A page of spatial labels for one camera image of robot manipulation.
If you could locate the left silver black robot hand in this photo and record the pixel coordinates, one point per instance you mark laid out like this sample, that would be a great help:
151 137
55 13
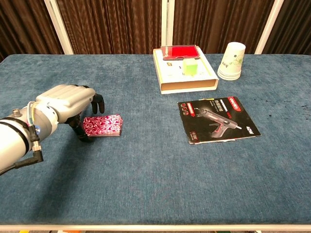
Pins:
65 99

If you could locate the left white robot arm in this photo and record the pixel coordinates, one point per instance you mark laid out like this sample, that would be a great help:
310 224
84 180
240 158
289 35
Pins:
14 138

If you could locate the white cylindrical container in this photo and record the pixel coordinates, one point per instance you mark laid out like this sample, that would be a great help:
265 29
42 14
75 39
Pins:
232 60

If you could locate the brown pleated curtain panel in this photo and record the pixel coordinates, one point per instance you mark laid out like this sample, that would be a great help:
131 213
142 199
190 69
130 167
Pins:
109 26
24 26
294 26
218 21

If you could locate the blue table cloth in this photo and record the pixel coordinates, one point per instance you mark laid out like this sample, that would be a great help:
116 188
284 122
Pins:
145 170

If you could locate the flat white cardboard box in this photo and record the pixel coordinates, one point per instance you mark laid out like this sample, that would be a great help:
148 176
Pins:
175 72

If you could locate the clear case with red insert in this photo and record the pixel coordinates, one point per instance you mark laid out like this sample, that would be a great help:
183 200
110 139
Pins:
182 51

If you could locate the translucent green cube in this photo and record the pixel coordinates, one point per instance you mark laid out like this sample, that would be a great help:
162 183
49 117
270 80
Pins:
190 67

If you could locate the black glue gun package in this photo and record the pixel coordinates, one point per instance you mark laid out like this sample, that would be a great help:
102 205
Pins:
218 121

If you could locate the white partition frame post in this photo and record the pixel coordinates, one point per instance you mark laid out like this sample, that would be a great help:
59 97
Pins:
268 29
59 29
167 24

